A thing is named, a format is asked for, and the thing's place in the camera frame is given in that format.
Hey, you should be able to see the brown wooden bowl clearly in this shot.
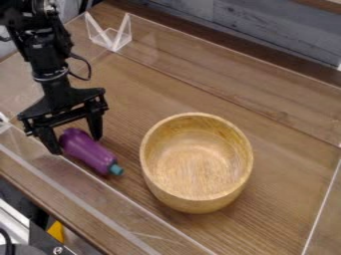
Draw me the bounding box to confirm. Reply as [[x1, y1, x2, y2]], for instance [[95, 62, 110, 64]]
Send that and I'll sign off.
[[140, 113, 254, 214]]

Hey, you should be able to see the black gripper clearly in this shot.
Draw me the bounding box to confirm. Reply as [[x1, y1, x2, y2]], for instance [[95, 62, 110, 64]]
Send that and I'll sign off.
[[17, 77, 108, 155]]

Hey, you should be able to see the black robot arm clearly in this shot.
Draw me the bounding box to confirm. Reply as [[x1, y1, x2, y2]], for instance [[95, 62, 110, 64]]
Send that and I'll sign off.
[[0, 0, 108, 154]]

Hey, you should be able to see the purple toy eggplant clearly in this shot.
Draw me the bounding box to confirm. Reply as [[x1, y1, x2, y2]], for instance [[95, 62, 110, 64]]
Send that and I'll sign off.
[[59, 127, 124, 175]]

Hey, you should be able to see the yellow black device corner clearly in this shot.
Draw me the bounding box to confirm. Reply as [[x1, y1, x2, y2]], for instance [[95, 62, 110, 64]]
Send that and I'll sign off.
[[28, 221, 76, 255]]

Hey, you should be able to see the black cable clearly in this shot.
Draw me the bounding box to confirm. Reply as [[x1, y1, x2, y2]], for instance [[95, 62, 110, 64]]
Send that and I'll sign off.
[[65, 53, 94, 82]]

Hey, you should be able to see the clear acrylic tray enclosure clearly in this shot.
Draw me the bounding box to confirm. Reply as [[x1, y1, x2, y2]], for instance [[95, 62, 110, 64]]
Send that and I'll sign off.
[[0, 18, 341, 255]]

